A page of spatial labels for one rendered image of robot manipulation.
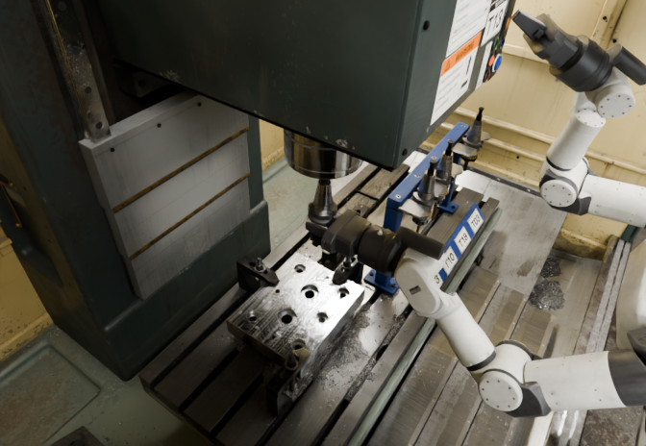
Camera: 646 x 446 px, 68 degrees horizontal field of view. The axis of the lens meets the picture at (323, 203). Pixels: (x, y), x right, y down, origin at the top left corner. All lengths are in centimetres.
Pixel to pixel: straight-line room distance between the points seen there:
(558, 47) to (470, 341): 57
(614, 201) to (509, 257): 69
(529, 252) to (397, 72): 134
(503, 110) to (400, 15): 130
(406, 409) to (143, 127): 97
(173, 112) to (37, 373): 99
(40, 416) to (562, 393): 139
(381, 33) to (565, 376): 66
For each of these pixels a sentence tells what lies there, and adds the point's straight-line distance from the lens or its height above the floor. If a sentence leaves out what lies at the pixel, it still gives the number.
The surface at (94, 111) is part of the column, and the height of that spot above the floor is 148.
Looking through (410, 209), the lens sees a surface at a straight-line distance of 120.
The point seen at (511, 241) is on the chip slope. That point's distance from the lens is 190.
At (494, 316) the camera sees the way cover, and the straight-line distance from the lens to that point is 167.
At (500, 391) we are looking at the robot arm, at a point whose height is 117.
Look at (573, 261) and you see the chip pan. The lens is 209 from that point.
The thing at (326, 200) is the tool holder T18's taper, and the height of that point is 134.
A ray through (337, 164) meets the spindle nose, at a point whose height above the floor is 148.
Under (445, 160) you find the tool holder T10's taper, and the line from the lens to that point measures 129.
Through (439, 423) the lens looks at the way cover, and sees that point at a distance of 141.
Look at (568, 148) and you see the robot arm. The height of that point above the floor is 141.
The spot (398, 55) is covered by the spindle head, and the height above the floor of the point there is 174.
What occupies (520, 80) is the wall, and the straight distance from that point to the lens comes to 183.
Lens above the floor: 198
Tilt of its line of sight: 40 degrees down
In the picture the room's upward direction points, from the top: 2 degrees clockwise
